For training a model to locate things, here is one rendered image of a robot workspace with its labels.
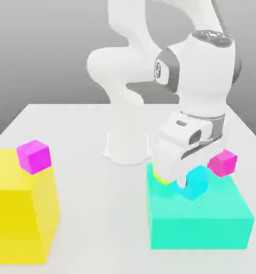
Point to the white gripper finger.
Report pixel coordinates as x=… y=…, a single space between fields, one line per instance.
x=181 y=182

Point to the small cyan cube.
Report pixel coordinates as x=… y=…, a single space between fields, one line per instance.
x=196 y=184

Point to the large yellow box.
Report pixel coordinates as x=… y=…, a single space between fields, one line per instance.
x=16 y=214

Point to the small yellow cube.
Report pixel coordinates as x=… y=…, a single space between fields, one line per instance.
x=160 y=179

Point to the small pink cube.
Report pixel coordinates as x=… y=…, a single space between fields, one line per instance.
x=222 y=164

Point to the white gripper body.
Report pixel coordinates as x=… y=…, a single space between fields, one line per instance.
x=168 y=162

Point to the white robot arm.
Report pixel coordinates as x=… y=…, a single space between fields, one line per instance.
x=204 y=75

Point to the large teal box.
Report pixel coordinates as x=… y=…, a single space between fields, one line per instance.
x=200 y=224

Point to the small magenta cube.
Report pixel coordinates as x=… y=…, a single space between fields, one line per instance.
x=34 y=158

